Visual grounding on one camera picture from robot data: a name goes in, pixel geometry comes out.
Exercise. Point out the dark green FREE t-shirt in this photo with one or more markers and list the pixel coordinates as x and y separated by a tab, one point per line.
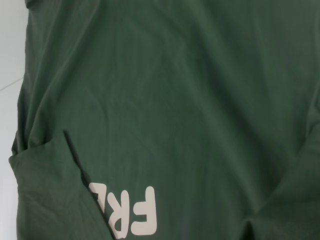
175	100

